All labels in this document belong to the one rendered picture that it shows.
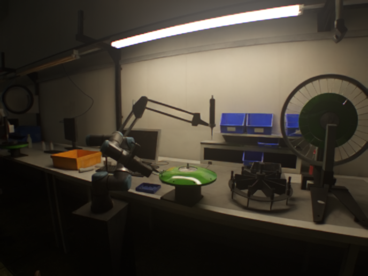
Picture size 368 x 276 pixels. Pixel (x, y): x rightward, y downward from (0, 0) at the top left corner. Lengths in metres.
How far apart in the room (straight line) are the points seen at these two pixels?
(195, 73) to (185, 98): 0.27
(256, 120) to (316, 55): 0.72
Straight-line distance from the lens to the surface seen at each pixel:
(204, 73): 1.95
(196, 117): 1.25
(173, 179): 0.94
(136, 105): 1.28
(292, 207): 1.13
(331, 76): 1.28
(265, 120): 1.78
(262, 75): 1.83
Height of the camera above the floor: 1.39
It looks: 7 degrees down
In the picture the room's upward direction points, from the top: straight up
